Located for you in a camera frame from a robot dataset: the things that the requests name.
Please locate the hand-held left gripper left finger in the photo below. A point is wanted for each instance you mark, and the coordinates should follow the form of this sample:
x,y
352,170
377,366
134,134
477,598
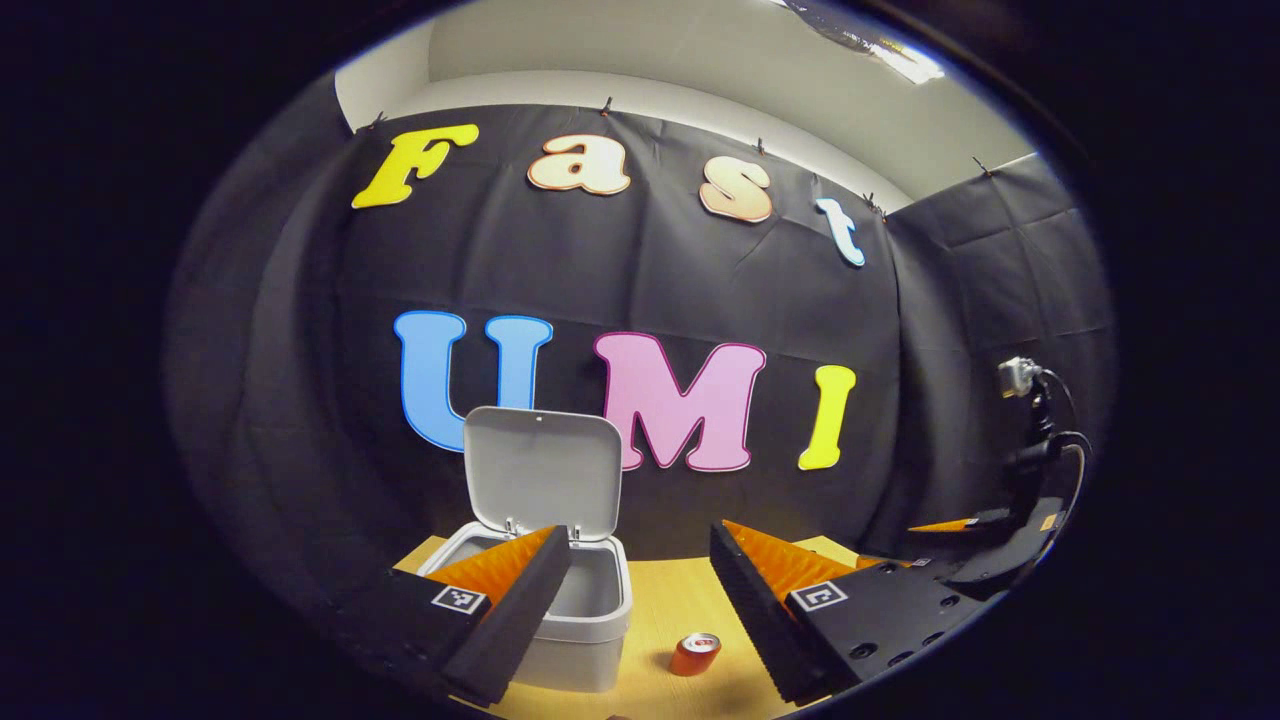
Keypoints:
x,y
505,640

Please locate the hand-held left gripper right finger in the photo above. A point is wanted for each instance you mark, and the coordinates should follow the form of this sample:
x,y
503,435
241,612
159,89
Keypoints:
x,y
765,625

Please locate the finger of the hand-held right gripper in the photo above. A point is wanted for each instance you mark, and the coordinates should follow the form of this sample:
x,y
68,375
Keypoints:
x,y
905,566
990,525

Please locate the red pop can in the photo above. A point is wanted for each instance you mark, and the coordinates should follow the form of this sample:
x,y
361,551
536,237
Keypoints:
x,y
695,656

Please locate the white desktop garbage bin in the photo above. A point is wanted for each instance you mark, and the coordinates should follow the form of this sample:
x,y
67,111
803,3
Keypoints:
x,y
545,470

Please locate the wooden desktop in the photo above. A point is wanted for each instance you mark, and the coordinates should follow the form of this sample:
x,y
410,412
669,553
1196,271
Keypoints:
x,y
670,600

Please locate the black backdrop cloth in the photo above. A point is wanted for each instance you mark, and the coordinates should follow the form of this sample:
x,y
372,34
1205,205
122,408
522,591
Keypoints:
x,y
600,260

